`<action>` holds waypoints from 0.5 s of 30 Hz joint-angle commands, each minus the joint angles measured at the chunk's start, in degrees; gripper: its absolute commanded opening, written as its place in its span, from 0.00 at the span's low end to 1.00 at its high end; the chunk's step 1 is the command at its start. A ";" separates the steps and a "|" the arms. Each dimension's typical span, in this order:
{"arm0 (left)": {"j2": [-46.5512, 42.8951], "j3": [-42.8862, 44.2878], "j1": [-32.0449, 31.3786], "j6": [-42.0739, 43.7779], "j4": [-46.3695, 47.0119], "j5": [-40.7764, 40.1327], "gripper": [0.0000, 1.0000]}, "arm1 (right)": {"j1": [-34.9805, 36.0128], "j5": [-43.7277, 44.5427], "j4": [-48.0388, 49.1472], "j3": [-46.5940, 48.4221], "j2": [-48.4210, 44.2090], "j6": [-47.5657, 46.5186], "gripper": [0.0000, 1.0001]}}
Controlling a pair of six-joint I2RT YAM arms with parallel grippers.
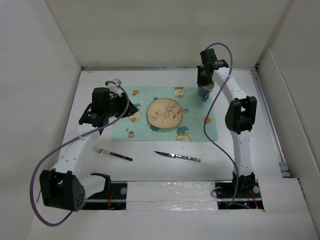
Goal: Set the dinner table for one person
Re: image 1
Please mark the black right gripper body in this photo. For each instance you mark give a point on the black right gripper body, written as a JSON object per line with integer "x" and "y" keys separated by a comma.
{"x": 202, "y": 79}

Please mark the purple mug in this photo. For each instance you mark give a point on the purple mug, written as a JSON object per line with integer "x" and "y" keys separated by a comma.
{"x": 205, "y": 91}

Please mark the green cartoon print cloth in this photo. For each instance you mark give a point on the green cartoon print cloth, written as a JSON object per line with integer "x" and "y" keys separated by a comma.
{"x": 196, "y": 116}

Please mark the round bird pattern plate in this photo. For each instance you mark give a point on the round bird pattern plate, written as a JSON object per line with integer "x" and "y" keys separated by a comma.
{"x": 164, "y": 113}

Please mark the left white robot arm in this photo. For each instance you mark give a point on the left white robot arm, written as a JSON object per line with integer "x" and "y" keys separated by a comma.
{"x": 61, "y": 187}

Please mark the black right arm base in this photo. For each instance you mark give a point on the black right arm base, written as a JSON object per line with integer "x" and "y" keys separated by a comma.
{"x": 247, "y": 196}

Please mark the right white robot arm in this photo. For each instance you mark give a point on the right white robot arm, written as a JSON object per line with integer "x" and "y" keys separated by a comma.
{"x": 239, "y": 120}

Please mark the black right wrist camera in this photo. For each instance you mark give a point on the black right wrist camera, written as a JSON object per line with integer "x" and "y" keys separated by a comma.
{"x": 208, "y": 57}

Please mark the fork with black handle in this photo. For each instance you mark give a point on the fork with black handle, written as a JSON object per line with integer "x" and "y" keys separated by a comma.
{"x": 106, "y": 152}

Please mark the knife with patterned handle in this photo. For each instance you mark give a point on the knife with patterned handle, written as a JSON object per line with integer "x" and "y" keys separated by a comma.
{"x": 172, "y": 155}

